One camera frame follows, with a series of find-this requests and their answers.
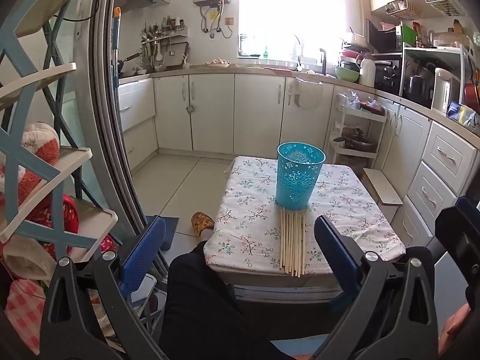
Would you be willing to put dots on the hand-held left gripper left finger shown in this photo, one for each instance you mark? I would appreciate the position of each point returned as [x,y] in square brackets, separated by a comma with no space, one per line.
[144,255]

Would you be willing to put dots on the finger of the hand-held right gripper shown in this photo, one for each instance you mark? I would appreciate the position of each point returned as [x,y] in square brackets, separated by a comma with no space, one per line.
[459,228]

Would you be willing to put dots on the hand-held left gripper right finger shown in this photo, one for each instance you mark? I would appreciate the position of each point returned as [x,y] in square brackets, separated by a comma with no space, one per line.
[335,255]

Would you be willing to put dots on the bundle of wooden chopsticks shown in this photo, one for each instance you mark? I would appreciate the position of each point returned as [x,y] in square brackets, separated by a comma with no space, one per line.
[292,243]

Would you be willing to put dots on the teal perforated plastic basket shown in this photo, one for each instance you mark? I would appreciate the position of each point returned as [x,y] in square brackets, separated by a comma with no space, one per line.
[298,183]

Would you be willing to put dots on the dark blue dustpan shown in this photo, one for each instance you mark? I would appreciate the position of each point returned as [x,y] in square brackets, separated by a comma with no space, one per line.
[170,232]

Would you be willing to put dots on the yellow patterned slipper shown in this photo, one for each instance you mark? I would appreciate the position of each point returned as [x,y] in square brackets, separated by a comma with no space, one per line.
[201,223]

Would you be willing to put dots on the low table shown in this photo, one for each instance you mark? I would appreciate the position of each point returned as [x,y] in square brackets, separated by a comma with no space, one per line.
[270,283]

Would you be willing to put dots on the cream base cabinets with drawers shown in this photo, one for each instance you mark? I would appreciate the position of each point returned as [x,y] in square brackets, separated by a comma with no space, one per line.
[442,157]

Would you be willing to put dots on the person's leg in black trousers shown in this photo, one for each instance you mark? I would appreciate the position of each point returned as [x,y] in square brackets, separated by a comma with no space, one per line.
[202,307]

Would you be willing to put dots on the white step stool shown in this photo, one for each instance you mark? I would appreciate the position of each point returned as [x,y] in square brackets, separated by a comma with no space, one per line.
[384,189]

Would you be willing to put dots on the red dotted slipper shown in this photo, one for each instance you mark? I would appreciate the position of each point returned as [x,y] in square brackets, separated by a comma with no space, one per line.
[69,213]

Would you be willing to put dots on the floral white tablecloth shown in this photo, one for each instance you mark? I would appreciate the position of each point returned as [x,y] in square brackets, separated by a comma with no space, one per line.
[247,225]

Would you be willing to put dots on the blue box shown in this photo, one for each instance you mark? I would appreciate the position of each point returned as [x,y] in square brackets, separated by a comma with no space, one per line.
[454,110]

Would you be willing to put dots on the white storage trolley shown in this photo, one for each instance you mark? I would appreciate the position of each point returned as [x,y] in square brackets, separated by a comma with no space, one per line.
[356,135]

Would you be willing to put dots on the pink checkered cloth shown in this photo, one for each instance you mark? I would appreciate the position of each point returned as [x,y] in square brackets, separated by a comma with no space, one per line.
[24,311]

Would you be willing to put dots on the white electric kettle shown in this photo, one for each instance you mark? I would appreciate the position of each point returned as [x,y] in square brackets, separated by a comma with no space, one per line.
[441,90]

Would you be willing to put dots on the red and white plush slipper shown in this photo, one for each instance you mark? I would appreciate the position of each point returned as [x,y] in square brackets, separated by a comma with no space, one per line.
[41,146]

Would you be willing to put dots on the small hanging metal strainer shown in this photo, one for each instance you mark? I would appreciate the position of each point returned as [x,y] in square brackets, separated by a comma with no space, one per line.
[190,109]

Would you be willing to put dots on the white door-hung bag holder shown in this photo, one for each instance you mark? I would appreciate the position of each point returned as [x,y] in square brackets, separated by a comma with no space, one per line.
[305,93]

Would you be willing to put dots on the blue and white shelf rack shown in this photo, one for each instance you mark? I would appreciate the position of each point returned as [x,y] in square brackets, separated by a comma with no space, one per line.
[15,150]

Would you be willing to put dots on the black countertop appliance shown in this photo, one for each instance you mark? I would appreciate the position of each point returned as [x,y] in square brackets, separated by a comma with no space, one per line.
[388,77]

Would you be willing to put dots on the white countertop shelf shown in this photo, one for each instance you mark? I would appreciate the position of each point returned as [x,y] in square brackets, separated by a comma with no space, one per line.
[431,52]

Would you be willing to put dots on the green bowl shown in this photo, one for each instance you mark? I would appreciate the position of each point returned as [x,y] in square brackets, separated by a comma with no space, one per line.
[347,74]

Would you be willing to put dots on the black frying pan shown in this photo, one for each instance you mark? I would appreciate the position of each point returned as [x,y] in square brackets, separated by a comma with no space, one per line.
[125,63]

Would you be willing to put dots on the black sink tap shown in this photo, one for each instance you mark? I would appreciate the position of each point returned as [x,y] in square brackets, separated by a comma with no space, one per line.
[323,62]

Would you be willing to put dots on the chrome sink faucet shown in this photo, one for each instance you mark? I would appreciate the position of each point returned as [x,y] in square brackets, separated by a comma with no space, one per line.
[299,54]

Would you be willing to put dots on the plate of food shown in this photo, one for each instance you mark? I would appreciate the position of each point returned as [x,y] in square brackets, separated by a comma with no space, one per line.
[217,63]

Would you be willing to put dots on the black microwave oven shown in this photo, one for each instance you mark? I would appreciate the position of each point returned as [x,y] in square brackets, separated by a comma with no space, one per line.
[382,37]

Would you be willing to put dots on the bright kitchen window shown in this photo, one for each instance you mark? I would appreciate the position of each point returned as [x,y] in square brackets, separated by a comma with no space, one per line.
[292,11]

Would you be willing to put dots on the grey sliding door frame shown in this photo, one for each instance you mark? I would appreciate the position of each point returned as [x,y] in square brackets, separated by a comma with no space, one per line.
[108,120]

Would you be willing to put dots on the wall utensil rack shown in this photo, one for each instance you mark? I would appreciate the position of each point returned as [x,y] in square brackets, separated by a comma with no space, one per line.
[161,41]

